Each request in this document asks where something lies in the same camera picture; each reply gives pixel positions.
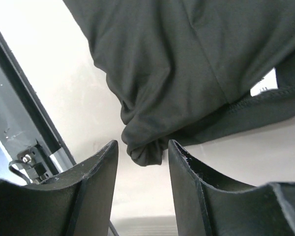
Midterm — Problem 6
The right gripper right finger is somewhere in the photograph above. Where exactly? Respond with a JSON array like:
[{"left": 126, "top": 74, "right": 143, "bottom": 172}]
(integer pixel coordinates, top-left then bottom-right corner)
[{"left": 168, "top": 140, "right": 295, "bottom": 236}]

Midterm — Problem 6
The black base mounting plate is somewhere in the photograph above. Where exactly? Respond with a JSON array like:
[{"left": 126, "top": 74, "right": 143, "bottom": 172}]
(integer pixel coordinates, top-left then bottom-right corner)
[{"left": 0, "top": 32, "right": 76, "bottom": 185}]

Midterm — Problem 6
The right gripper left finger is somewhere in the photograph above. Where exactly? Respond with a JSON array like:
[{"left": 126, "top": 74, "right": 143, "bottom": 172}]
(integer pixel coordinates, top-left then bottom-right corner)
[{"left": 0, "top": 140, "right": 118, "bottom": 236}]

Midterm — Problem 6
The black graphic t-shirt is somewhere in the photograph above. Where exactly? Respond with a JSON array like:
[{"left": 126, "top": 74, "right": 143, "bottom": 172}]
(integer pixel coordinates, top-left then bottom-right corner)
[{"left": 65, "top": 0, "right": 295, "bottom": 166}]

